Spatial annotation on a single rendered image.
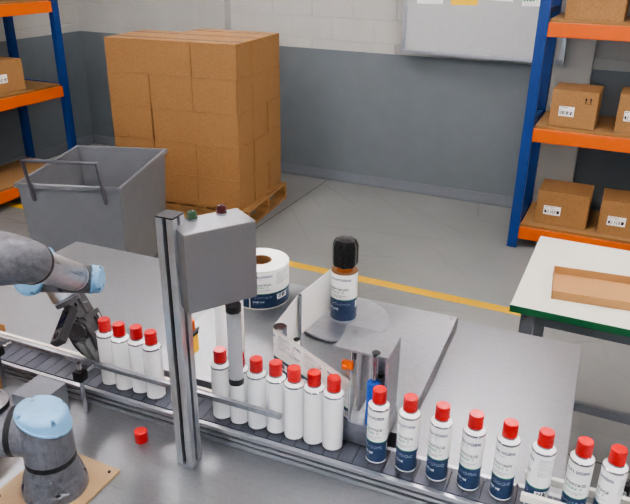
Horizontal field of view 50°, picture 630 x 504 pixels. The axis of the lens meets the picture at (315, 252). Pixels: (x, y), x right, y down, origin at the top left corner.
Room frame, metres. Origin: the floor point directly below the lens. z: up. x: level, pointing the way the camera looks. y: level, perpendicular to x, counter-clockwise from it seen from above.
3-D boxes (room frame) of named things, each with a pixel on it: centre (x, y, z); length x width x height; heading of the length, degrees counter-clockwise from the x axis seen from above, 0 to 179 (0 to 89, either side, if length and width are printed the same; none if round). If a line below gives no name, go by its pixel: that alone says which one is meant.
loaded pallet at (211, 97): (5.50, 0.95, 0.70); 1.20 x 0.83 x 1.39; 71
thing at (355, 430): (1.42, -0.13, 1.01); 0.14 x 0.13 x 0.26; 67
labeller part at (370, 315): (1.99, -0.10, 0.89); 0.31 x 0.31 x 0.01
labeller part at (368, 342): (1.43, -0.13, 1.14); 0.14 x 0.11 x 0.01; 67
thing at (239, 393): (1.46, 0.19, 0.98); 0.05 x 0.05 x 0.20
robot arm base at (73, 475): (1.25, 0.61, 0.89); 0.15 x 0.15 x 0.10
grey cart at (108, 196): (3.96, 1.34, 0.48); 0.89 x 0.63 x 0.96; 174
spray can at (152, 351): (1.56, 0.44, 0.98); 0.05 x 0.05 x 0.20
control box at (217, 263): (1.38, 0.23, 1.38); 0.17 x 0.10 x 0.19; 122
